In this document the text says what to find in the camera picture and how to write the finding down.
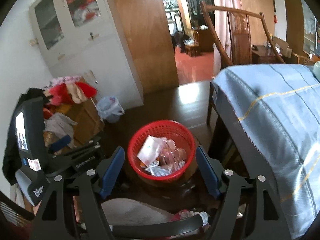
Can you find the bin with plastic liner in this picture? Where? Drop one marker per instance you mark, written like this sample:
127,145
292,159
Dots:
110,109

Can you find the silver foil wrapper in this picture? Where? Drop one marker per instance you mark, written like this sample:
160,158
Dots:
156,170

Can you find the white pink paper sheet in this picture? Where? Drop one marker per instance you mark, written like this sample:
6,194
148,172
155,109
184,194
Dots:
151,149

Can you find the cardboard box with clothes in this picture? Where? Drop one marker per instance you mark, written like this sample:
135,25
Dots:
71,111

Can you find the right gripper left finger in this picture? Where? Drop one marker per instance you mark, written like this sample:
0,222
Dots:
108,171

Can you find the wooden armchair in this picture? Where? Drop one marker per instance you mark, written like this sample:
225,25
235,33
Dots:
239,30

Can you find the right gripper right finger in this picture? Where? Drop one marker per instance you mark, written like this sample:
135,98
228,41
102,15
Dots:
211,171

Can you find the pink floral plastic bag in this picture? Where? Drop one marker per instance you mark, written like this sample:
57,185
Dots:
172,157

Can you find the red mesh waste basket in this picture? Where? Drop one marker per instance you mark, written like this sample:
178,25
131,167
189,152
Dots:
169,129

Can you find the pink curtain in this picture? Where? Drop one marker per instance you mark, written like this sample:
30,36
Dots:
221,22

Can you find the white glass door cabinet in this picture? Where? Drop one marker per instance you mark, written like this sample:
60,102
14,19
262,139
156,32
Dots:
84,37

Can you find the blue plaid tablecloth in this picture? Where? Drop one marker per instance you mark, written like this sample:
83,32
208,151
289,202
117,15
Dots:
272,113

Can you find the pale green ceramic pot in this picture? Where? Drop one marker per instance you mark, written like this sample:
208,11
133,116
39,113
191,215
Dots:
316,70

